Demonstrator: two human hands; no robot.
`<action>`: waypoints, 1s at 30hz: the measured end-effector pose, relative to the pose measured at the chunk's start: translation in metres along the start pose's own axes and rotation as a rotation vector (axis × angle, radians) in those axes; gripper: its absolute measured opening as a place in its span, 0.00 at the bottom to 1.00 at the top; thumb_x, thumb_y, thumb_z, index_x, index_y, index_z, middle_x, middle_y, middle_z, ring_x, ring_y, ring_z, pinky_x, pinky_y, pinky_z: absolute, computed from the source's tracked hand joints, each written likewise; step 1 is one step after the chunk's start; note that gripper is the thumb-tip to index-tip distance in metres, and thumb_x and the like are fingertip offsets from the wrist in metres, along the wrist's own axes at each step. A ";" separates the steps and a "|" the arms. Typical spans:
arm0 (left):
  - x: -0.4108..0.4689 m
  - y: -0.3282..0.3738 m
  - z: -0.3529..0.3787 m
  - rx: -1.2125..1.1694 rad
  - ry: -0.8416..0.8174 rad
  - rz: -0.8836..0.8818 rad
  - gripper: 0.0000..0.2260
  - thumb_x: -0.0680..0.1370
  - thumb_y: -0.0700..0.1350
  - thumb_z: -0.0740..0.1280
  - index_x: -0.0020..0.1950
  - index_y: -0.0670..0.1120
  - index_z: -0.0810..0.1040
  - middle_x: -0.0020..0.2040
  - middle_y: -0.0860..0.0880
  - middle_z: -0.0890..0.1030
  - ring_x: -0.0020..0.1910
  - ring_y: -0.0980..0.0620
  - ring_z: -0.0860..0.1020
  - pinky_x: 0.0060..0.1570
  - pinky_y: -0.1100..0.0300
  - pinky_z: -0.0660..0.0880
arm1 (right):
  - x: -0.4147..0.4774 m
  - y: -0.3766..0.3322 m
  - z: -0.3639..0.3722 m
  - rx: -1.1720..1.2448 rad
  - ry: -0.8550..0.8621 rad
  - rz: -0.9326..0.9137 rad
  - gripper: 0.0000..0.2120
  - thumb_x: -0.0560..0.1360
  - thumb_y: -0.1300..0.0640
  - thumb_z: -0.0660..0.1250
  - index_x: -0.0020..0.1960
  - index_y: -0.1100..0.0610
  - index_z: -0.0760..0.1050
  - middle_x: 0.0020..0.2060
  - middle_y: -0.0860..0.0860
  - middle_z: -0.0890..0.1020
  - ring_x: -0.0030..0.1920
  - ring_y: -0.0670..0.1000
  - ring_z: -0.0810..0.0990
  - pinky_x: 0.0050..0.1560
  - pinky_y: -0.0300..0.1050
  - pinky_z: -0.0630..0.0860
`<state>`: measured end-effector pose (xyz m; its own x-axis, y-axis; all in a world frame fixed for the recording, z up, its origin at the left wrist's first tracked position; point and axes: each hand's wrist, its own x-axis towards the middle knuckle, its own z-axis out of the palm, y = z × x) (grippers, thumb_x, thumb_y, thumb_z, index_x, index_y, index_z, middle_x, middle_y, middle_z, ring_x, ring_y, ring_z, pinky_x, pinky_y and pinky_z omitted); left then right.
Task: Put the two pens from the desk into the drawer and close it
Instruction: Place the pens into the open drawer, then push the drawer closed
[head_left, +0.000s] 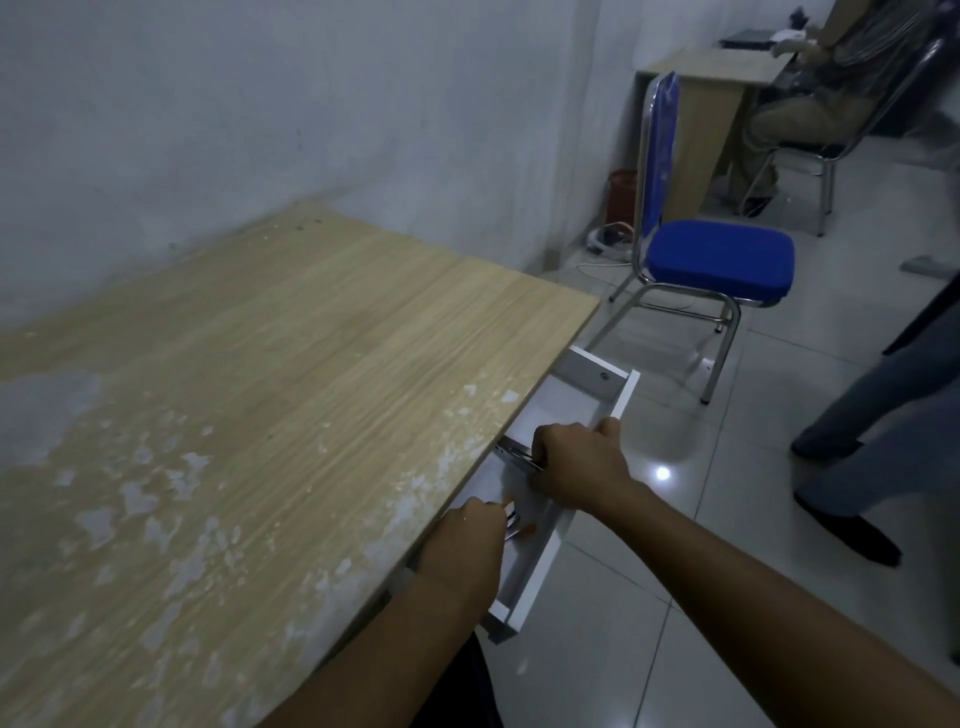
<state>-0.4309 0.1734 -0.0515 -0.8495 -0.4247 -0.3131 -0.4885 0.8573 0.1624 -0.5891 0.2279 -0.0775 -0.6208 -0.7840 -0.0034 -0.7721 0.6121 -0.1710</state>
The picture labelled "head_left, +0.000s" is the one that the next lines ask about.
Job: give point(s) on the person's dark trousers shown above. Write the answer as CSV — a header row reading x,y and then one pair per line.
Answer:
x,y
457,694

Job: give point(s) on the grey flat floor object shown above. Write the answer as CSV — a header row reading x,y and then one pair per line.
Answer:
x,y
926,265

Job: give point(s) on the white desk drawer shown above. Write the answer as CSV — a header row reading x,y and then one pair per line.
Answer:
x,y
570,405

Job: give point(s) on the silver metal tool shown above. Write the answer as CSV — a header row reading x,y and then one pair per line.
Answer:
x,y
517,453

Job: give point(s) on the person's right hand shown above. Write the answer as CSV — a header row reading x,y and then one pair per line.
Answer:
x,y
581,465

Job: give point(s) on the black laptop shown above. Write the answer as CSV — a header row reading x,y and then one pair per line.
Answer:
x,y
746,37

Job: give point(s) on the person's left fingers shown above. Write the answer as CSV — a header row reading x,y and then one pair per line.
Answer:
x,y
487,510

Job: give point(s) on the blue padded chrome chair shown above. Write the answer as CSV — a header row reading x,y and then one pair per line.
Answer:
x,y
712,255

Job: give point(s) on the light wooden desk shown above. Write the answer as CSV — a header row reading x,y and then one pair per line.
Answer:
x,y
705,112

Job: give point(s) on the chrome frame chair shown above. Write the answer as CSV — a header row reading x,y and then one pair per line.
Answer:
x,y
840,150

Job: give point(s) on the red plastic bucket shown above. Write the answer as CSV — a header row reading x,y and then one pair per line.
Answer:
x,y
622,196

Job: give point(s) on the person's left hand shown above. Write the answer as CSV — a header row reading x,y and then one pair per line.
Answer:
x,y
465,547

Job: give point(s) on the person's left forearm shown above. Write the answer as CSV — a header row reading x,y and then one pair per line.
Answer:
x,y
390,660

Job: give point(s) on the person's right thumb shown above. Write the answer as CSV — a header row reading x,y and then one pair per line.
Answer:
x,y
609,427

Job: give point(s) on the white power strip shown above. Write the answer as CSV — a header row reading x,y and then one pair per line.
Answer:
x,y
609,238

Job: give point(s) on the person's right forearm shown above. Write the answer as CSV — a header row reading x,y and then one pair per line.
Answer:
x,y
757,615

